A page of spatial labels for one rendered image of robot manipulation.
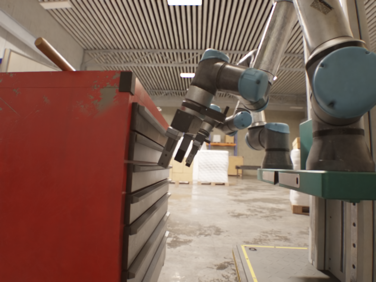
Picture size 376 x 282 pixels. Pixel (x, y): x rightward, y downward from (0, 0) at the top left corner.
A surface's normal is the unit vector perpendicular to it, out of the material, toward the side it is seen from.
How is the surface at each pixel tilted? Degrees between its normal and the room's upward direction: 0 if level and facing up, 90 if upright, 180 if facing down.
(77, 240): 90
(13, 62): 90
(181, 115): 97
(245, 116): 90
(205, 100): 111
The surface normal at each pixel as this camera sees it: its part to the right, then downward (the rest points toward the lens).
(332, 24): -0.34, -0.15
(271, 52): -0.18, 0.02
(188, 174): 0.05, -0.11
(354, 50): -0.49, 0.00
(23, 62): 0.89, -0.01
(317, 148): -0.91, -0.36
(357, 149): 0.01, -0.41
